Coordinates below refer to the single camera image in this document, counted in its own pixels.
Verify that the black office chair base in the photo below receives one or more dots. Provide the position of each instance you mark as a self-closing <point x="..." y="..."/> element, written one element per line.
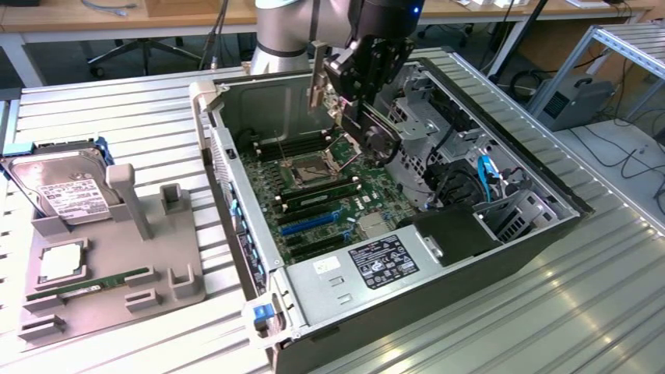
<point x="148" y="48"/>

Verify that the aluminium profile frame table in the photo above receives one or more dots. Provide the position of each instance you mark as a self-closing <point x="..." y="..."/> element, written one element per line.
<point x="628" y="39"/>

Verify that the graphics card with metal bracket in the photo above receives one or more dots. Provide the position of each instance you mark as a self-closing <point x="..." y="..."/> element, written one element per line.
<point x="381" y="140"/>

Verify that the silver chipset heatsink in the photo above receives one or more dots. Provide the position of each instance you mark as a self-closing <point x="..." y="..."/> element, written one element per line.
<point x="373" y="228"/>

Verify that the installed green RAM stick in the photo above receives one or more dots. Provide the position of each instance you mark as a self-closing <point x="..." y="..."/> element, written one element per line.
<point x="321" y="198"/>

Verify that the green RAM stick white label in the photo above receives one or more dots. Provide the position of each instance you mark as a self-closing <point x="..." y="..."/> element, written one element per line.
<point x="111" y="279"/>

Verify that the metal socket cover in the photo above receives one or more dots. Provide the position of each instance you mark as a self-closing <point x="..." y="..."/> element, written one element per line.
<point x="330" y="156"/>

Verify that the CPU socket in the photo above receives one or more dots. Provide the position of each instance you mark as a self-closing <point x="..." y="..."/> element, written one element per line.
<point x="310" y="171"/>

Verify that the thin metal locking lever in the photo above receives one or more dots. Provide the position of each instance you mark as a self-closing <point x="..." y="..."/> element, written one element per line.
<point x="284" y="154"/>

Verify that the silver drive cage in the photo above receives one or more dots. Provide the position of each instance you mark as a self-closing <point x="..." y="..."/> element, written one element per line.
<point x="410" y="175"/>

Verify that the silver hard disk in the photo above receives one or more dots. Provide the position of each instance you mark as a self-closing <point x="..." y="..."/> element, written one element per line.
<point x="57" y="175"/>

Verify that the black expansion slot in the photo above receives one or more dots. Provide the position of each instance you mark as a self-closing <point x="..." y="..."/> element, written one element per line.
<point x="317" y="241"/>
<point x="312" y="215"/>
<point x="318" y="251"/>

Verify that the grey parts rack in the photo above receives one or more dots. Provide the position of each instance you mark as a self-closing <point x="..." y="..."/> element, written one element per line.
<point x="140" y="265"/>

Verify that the blue case latch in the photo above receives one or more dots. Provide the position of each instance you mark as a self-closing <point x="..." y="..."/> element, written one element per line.
<point x="261" y="313"/>

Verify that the silver disk bay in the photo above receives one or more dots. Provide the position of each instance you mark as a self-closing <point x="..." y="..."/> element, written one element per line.
<point x="520" y="222"/>

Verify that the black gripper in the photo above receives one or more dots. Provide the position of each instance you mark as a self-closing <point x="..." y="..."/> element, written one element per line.
<point x="386" y="19"/>

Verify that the silver power supply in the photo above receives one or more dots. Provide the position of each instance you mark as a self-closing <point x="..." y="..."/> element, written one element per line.
<point x="332" y="288"/>

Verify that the blue expansion slot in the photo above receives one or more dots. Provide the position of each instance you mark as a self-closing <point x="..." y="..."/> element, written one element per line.
<point x="312" y="226"/>

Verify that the hard drive with blue caddy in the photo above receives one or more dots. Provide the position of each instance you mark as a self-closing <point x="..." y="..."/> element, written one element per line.
<point x="105" y="154"/>

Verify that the grey control box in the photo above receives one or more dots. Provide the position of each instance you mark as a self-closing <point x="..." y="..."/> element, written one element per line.
<point x="581" y="105"/>

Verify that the silver CPU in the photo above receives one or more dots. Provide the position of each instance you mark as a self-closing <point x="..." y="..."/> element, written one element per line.
<point x="61" y="263"/>

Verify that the black plastic shroud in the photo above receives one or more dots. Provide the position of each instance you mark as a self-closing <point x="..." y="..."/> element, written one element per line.
<point x="452" y="233"/>

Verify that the wooden desk white frame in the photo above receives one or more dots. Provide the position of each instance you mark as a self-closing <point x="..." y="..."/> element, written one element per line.
<point x="63" y="19"/>
<point x="452" y="13"/>

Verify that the green motherboard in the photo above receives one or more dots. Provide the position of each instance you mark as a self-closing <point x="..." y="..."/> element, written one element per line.
<point x="358" y="187"/>

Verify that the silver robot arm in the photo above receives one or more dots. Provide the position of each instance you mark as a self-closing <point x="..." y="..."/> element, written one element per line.
<point x="280" y="35"/>

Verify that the open black PC case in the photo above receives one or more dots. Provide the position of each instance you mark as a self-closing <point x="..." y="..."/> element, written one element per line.
<point x="416" y="311"/>

